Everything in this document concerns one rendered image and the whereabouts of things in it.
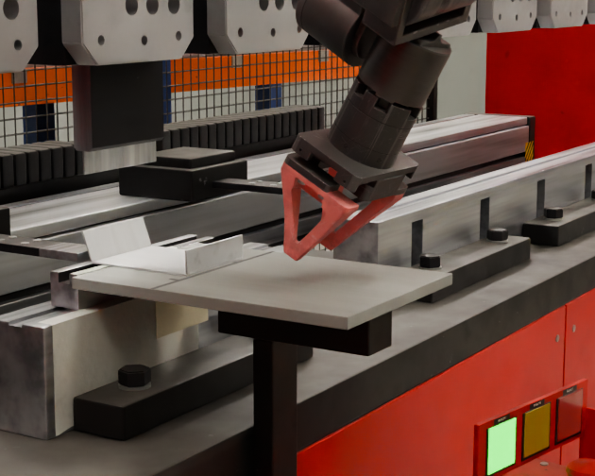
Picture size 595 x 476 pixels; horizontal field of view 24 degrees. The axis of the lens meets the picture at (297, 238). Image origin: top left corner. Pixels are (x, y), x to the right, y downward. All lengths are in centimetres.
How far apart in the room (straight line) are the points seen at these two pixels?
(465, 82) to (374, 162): 807
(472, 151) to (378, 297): 138
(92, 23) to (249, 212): 74
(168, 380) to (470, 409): 48
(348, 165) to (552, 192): 104
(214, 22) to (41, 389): 37
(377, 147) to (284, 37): 31
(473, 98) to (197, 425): 813
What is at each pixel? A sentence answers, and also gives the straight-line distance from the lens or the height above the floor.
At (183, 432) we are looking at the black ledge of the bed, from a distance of 115.
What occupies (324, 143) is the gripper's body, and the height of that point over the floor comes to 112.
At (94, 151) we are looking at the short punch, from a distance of 119.
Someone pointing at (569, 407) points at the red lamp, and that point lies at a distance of 142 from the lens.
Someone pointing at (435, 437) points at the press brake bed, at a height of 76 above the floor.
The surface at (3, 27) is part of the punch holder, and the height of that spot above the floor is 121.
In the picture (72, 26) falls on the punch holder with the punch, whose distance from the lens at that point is 111.
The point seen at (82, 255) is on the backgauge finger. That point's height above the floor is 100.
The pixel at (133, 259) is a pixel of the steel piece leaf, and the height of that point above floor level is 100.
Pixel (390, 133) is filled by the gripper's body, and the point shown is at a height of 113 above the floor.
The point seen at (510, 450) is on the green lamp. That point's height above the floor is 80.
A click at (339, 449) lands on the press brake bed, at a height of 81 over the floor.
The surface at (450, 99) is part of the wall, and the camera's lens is 900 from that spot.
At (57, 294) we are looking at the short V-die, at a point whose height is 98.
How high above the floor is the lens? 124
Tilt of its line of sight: 11 degrees down
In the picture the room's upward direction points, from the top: straight up
